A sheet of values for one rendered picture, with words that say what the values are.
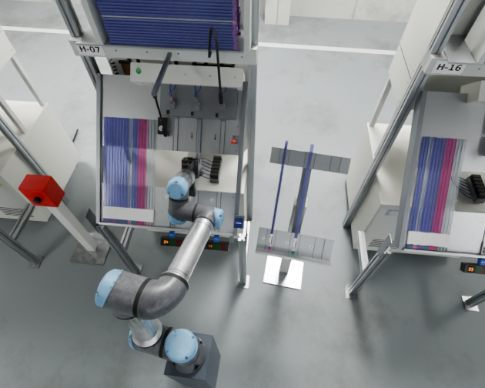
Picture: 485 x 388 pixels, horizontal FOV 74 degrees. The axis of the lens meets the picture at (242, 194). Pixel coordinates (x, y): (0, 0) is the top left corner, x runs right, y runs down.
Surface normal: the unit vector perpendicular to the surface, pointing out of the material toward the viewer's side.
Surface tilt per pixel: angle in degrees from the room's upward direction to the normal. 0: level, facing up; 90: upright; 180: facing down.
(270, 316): 0
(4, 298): 0
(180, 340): 7
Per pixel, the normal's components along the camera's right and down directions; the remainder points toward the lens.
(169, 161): -0.01, -0.58
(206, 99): -0.07, 0.14
